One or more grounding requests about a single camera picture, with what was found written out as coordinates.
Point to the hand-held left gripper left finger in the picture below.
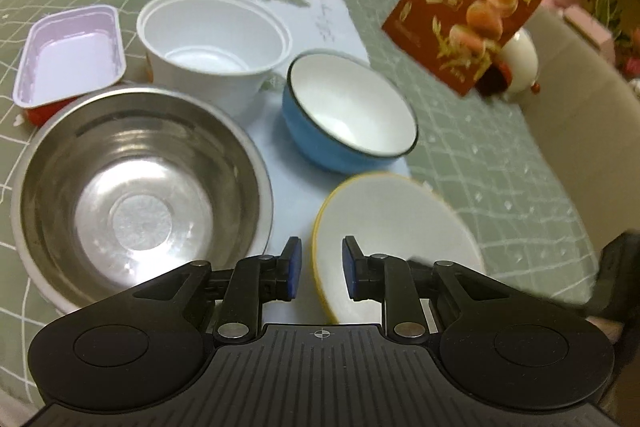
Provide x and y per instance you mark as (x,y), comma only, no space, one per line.
(293,268)

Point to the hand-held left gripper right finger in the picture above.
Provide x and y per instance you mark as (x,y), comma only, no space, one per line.
(348,270)

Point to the white bowl with yellow rim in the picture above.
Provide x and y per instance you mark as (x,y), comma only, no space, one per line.
(395,217)

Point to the blue enamel bowl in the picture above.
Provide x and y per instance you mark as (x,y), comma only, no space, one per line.
(350,107)

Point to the stainless steel bowl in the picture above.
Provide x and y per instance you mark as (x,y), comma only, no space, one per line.
(140,187)

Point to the white plastic bowl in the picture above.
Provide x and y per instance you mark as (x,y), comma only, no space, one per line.
(210,32)

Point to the green checked tablecloth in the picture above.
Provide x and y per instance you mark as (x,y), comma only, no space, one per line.
(475,187)

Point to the white round figurine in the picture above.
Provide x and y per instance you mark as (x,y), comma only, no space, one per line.
(521,59)

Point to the red snack bag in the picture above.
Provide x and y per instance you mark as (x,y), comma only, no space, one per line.
(465,7)

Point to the red container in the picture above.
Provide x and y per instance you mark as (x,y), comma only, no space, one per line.
(42,113)

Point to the lilac rectangular plastic tray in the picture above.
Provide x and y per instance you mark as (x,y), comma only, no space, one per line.
(70,52)

